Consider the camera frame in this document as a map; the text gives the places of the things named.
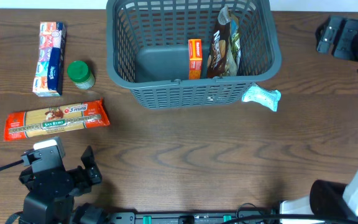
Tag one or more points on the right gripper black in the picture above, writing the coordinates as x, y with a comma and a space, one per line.
340, 35

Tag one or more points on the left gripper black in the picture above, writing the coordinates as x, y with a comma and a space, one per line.
83, 182

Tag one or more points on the Kleenex tissue multipack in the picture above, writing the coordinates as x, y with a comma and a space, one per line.
49, 70

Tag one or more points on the light teal snack packet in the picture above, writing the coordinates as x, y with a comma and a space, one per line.
267, 98

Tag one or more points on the green lid pesto jar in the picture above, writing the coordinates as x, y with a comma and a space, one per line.
81, 75

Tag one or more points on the brown Nescafe Gold pouch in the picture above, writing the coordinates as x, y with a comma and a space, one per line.
225, 50

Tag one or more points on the orange Redoxon box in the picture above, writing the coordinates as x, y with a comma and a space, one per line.
195, 58

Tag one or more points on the grey plastic basket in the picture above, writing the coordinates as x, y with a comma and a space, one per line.
147, 49

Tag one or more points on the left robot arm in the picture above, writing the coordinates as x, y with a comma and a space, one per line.
48, 209

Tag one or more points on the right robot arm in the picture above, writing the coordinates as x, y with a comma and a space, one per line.
328, 202

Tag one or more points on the San Remo spaghetti packet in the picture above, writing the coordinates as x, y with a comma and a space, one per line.
58, 119

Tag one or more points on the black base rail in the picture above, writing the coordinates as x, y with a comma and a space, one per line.
178, 217

